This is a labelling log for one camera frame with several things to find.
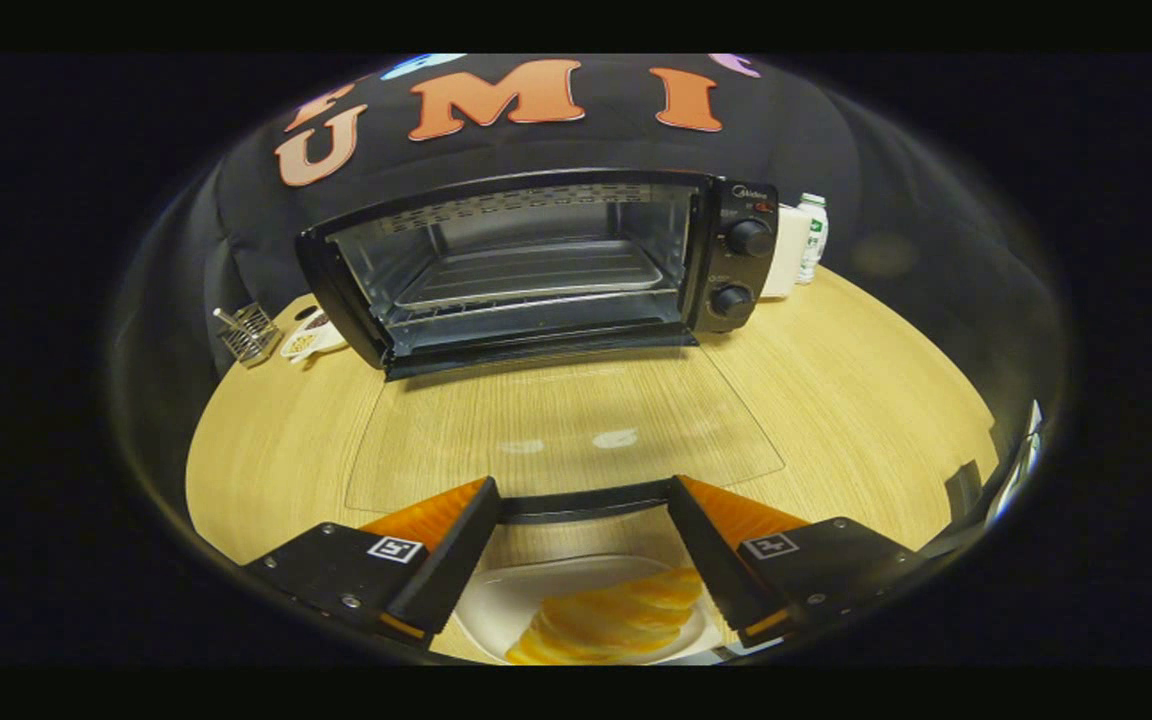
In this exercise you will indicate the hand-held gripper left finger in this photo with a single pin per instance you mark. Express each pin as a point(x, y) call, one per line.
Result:
point(456, 560)

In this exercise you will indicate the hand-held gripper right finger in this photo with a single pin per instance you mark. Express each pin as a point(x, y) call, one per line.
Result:
point(711, 555)

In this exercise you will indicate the golden croissant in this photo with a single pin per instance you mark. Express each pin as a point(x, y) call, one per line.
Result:
point(606, 625)

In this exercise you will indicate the black toaster oven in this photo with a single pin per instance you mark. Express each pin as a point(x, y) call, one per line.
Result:
point(736, 270)

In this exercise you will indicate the white plate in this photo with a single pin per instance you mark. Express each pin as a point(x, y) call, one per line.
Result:
point(496, 600)

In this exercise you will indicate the small white snack dish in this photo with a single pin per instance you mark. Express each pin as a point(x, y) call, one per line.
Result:
point(311, 340)

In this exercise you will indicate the white box appliance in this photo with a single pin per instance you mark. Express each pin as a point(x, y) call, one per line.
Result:
point(786, 255)

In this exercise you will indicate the plastic bottle green label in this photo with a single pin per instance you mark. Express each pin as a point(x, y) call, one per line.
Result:
point(816, 240)

